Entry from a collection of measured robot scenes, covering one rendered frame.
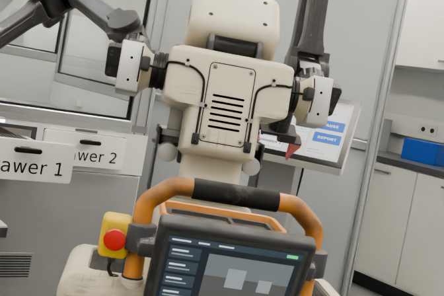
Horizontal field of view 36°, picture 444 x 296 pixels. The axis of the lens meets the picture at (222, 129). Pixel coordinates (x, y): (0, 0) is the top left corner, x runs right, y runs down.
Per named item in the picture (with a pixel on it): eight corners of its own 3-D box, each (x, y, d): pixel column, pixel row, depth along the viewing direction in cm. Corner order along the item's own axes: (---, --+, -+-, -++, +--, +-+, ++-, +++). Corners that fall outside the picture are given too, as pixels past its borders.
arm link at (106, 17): (73, -35, 195) (86, -5, 201) (30, -13, 191) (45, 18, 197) (143, 16, 162) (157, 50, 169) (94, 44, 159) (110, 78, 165)
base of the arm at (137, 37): (108, 44, 153) (161, 54, 155) (113, 25, 159) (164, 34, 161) (104, 76, 159) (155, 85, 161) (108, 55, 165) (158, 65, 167)
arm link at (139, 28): (141, 35, 160) (148, 53, 163) (145, 12, 167) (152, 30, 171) (104, 43, 161) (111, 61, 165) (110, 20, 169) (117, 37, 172)
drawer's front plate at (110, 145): (121, 170, 238) (127, 139, 237) (40, 162, 221) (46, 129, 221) (119, 169, 239) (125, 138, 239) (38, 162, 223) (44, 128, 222)
